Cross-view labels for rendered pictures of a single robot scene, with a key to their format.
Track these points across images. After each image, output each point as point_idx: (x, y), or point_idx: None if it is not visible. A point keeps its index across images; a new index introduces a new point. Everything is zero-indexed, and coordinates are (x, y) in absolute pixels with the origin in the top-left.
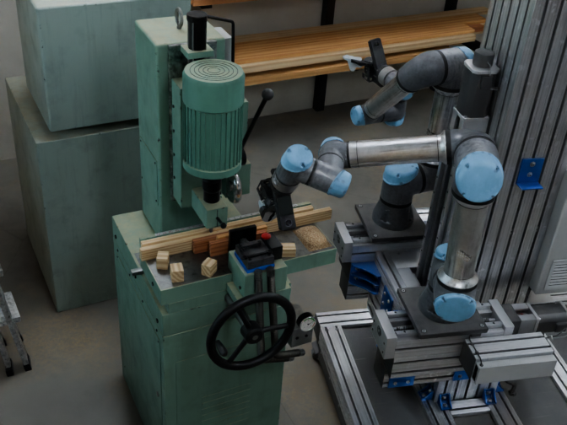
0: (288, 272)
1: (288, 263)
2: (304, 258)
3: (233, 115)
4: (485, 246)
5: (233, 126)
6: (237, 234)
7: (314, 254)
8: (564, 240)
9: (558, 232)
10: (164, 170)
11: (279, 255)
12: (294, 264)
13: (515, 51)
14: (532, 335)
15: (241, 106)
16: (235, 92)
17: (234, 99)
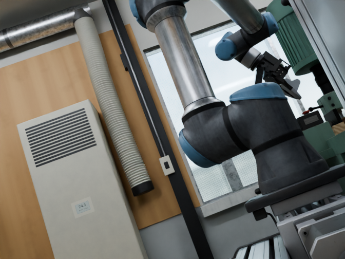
0: (339, 151)
1: (333, 141)
2: (340, 135)
3: (280, 26)
4: (337, 82)
5: (283, 33)
6: (326, 117)
7: (344, 131)
8: (323, 15)
9: (307, 1)
10: None
11: (301, 127)
12: (338, 142)
13: None
14: (279, 257)
15: (284, 17)
16: (271, 11)
17: (273, 15)
